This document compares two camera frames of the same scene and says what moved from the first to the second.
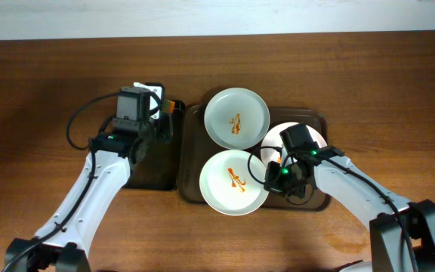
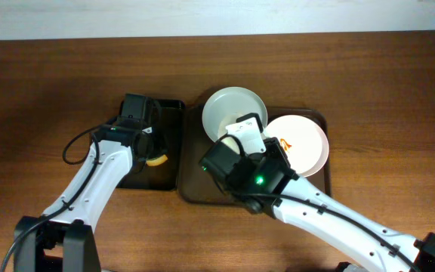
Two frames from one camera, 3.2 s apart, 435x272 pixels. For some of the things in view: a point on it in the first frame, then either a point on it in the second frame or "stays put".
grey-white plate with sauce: x=236 y=119 stays put
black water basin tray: x=160 y=171 stays put
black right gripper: x=297 y=190 to x=278 y=152
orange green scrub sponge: x=168 y=106 to x=154 y=162
